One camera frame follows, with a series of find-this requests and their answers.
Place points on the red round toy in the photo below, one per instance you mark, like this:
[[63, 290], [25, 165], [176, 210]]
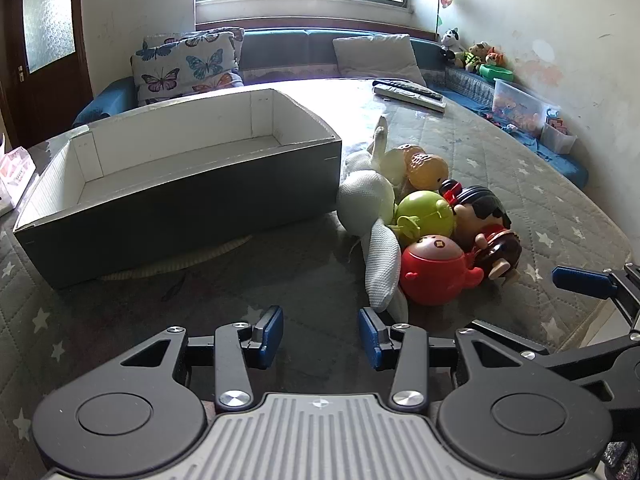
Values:
[[435, 275]]

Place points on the black-haired doll toy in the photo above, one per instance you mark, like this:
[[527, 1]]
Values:
[[480, 205]]

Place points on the grey cardboard box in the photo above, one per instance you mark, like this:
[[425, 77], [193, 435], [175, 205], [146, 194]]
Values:
[[175, 220]]

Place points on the grey pillow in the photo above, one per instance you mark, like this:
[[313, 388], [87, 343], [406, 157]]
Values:
[[377, 57]]

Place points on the pink and white tissue pack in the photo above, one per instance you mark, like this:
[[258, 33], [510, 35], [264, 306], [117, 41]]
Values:
[[15, 175]]

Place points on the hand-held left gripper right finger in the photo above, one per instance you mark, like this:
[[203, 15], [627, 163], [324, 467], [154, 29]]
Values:
[[369, 340]]

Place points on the black remote control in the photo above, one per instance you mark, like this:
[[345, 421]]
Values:
[[415, 87]]

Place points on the green round toy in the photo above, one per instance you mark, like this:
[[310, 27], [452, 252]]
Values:
[[425, 210]]

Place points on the orange plush tiger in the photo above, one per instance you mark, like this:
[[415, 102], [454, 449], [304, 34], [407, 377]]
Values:
[[496, 56]]

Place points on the small clear plastic box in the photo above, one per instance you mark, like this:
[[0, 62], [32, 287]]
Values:
[[557, 135]]

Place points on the brown plush toy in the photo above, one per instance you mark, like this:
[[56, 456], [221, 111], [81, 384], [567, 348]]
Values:
[[477, 55]]

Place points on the black and white plush cow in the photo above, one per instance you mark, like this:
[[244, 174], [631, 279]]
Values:
[[451, 42]]

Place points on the grey quilted desktop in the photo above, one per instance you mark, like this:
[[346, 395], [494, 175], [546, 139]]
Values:
[[300, 280]]

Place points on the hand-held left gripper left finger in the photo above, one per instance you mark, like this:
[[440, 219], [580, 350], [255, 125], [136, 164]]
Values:
[[270, 336]]

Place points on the blue sofa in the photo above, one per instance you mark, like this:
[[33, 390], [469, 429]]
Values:
[[300, 50]]

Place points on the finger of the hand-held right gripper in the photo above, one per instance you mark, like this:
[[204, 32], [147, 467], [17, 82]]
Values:
[[590, 365], [585, 282]]

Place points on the large butterfly print pillow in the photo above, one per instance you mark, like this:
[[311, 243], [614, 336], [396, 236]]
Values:
[[185, 70]]

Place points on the white plush toy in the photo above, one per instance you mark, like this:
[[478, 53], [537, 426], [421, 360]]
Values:
[[365, 200]]

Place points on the green bowl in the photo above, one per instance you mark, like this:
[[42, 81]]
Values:
[[497, 72]]

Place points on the clear plastic storage bin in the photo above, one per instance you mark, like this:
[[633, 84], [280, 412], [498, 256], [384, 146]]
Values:
[[517, 107]]

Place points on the dark wooden door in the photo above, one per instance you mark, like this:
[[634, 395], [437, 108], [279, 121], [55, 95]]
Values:
[[50, 90]]

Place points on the orange round toy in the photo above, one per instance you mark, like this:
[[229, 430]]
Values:
[[425, 167]]

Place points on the white remote control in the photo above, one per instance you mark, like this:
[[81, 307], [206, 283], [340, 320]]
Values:
[[415, 97]]

